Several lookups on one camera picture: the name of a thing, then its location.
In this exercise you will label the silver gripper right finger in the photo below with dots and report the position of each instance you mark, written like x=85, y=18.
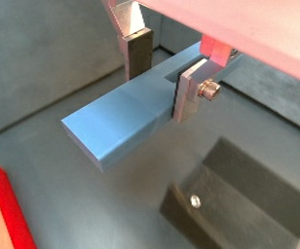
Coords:
x=198, y=80

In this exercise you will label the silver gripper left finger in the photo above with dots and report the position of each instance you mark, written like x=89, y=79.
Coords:
x=134, y=36

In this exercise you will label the blue slotted double-square peg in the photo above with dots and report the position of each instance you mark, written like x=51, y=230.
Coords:
x=113, y=124

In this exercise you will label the red shape-sorting board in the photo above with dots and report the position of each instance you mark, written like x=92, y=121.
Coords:
x=15, y=236

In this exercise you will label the black curved cradle stand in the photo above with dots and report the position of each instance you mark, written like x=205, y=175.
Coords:
x=233, y=204

